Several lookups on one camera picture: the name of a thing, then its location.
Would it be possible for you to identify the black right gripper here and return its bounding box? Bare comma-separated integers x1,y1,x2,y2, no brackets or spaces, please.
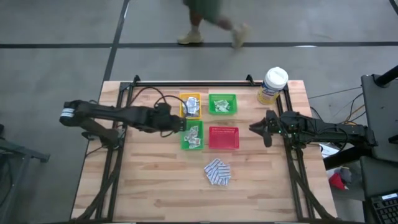
248,110,279,148

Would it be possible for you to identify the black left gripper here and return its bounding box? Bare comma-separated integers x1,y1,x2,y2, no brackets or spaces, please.
146,111,188,133

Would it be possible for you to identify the green plastic basket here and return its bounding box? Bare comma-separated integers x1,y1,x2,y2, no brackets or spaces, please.
208,93,238,116
180,120,204,151

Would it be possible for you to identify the yellow plastic basket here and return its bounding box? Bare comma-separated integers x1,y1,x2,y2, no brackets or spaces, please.
178,92,202,121

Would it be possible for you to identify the red plastic basket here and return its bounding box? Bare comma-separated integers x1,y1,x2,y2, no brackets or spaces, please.
208,126,241,150

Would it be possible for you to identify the Lysol wipes canister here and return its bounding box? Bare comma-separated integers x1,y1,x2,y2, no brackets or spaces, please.
256,66,289,105

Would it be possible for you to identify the white paper sheet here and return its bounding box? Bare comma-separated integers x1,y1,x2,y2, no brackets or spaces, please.
320,143,335,158

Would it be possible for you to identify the beige shoe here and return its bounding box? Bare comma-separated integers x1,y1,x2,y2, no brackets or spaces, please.
231,23,251,49
177,30,205,45

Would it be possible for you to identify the red cloth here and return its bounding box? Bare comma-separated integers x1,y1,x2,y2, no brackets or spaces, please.
328,172,348,190

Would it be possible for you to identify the grey cloth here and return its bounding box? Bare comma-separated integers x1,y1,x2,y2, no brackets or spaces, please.
337,166,360,185

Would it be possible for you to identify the person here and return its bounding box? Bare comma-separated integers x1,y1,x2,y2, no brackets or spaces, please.
182,0,234,32

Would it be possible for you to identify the black pole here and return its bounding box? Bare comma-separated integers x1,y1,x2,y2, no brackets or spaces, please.
374,64,398,87

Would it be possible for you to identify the black laptop keyboard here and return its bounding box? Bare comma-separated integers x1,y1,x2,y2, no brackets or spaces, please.
369,192,398,224

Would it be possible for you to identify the grey metal stand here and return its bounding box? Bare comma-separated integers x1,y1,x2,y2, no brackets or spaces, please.
0,124,51,224

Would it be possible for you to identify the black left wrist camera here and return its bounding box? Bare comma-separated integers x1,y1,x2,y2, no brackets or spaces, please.
155,102,172,113

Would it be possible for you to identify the black metal table frame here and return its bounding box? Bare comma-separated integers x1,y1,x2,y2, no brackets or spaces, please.
71,74,336,223

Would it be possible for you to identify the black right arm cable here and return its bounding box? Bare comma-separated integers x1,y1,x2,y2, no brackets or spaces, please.
289,123,349,149

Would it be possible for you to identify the yellow floor cable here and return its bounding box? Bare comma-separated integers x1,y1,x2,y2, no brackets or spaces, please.
340,104,366,126

